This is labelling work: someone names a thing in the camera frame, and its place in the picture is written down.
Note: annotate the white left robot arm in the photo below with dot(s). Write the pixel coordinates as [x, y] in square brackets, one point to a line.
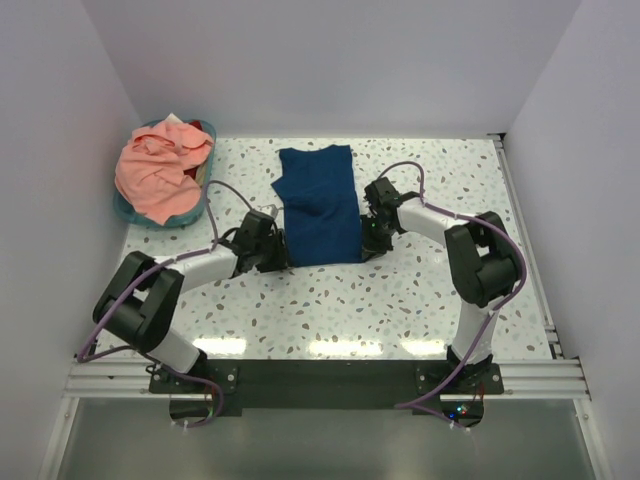
[139, 302]

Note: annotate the teal plastic laundry basket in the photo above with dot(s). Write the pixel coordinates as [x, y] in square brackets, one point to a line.
[130, 212]

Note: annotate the dark blue t shirt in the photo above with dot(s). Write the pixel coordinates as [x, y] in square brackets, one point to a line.
[321, 207]

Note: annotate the aluminium frame rail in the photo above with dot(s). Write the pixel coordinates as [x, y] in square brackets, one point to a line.
[522, 379]

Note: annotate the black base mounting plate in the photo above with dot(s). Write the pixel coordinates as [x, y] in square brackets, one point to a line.
[228, 387]

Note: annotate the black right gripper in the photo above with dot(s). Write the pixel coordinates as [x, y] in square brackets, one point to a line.
[370, 236]

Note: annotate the beige garment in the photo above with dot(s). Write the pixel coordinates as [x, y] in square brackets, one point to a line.
[200, 175]

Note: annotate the dark red garment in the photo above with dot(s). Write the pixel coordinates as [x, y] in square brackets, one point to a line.
[202, 126]

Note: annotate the pink t shirt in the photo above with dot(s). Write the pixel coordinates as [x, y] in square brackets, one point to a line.
[155, 170]

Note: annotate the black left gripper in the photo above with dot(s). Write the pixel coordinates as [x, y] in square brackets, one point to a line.
[278, 248]

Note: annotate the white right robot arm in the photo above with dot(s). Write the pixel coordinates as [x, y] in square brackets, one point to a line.
[485, 265]

